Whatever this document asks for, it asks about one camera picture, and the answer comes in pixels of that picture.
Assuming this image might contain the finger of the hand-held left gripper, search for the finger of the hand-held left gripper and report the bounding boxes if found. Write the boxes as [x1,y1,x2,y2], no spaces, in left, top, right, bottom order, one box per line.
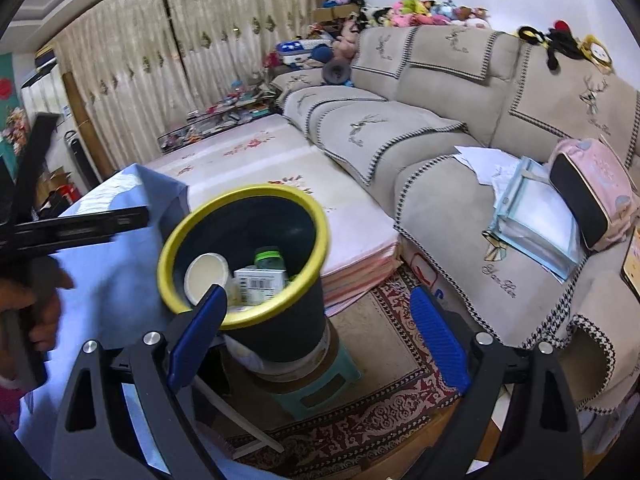
[12,112,61,223]
[0,206,151,261]

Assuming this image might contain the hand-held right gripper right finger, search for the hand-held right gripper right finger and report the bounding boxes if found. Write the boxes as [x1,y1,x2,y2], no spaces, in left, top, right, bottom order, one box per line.
[409,287,586,480]

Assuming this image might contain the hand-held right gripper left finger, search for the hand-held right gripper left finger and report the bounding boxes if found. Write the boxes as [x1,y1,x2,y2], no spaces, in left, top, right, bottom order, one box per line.
[50,284,228,480]

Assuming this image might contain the white round plastic tub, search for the white round plastic tub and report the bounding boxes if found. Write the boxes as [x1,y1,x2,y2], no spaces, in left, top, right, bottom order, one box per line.
[184,252,230,308]

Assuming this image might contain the green leaf-print carton box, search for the green leaf-print carton box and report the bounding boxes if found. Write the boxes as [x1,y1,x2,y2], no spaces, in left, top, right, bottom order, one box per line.
[233,266,289,306]

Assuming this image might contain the black yellow-rimmed trash bin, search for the black yellow-rimmed trash bin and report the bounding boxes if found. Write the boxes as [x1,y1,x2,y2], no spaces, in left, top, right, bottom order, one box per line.
[156,185,332,363]

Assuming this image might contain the clear green-capped plastic bottle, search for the clear green-capped plastic bottle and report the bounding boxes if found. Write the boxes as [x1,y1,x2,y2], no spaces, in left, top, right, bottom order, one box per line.
[254,246,285,271]

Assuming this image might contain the person's left hand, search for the person's left hand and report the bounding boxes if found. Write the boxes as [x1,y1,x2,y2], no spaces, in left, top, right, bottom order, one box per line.
[0,254,76,356]

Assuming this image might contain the open cardboard box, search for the open cardboard box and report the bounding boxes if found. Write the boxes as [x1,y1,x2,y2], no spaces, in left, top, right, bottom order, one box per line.
[35,170,76,206]

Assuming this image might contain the white tower fan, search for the white tower fan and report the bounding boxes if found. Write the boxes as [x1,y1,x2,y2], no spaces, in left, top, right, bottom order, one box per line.
[64,131,103,191]

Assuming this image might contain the pink garment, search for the pink garment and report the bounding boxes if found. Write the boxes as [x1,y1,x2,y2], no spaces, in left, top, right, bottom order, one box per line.
[0,385,31,431]

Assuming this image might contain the blue tablecloth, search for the blue tablecloth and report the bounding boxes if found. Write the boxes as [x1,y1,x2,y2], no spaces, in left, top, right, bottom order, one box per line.
[15,162,188,480]

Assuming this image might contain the white standing air conditioner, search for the white standing air conditioner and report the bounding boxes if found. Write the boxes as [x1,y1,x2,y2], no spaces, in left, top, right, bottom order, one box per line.
[22,57,66,121]

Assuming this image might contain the white printed carton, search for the white printed carton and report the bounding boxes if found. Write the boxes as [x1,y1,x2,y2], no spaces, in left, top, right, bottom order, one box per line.
[402,250,451,301]

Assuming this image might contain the beige patterned curtain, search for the beige patterned curtain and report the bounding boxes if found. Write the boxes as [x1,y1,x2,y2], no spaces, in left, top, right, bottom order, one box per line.
[162,0,321,111]
[52,0,201,171]

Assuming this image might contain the teal plastic stool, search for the teal plastic stool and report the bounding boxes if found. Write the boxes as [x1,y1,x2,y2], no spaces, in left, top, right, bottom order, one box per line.
[270,341,363,421]

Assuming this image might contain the clear plastic document bag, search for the clear plastic document bag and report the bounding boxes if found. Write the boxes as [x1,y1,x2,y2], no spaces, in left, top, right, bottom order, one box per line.
[492,156,587,281]

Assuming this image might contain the cluttered glass coffee table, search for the cluttered glass coffee table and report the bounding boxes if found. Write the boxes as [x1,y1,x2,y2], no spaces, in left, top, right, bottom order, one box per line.
[159,85,281,153]

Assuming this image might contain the loose white papers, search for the loose white papers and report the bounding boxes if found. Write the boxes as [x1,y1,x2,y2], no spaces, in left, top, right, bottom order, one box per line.
[454,146,523,186]

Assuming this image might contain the floral white mat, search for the floral white mat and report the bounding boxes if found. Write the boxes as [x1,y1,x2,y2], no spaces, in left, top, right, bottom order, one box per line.
[142,114,401,316]

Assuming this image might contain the pink backpack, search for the pink backpack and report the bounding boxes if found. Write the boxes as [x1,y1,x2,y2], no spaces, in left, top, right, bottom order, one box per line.
[547,137,635,252]

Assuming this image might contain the beige sofa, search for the beige sofa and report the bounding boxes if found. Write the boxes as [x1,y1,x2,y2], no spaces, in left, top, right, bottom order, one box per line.
[270,25,640,456]

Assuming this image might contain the blue star-print pillow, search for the blue star-print pillow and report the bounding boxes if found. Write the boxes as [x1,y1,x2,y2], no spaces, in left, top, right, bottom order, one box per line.
[276,39,321,66]

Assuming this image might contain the dark round cushion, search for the dark round cushion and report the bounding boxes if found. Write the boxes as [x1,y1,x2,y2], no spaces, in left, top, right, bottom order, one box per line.
[322,59,351,86]

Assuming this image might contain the black yellow bee plush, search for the black yellow bee plush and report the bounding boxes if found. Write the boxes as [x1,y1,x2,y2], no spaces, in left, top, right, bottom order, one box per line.
[516,25,551,50]

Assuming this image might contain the black mouse plush toy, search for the black mouse plush toy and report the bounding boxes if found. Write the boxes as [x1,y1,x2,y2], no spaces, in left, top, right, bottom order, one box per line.
[542,20,586,70]

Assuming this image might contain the yellow lion plush toy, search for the yellow lion plush toy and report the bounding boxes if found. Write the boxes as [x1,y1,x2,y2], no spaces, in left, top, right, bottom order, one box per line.
[580,35,615,73]

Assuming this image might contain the pile of plush toys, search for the pile of plush toys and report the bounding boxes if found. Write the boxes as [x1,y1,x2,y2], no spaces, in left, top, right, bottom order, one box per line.
[345,0,491,31]

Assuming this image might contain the stack of cardboard boxes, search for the stack of cardboard boxes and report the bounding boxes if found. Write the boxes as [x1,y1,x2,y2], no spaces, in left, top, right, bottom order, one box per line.
[310,0,361,26]

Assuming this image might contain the artificial flower wall decoration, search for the artificial flower wall decoration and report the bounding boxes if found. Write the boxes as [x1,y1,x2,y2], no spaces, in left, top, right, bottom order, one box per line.
[0,107,28,156]

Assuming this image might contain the white table frame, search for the white table frame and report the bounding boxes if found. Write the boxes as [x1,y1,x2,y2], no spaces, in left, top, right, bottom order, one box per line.
[192,375,283,461]

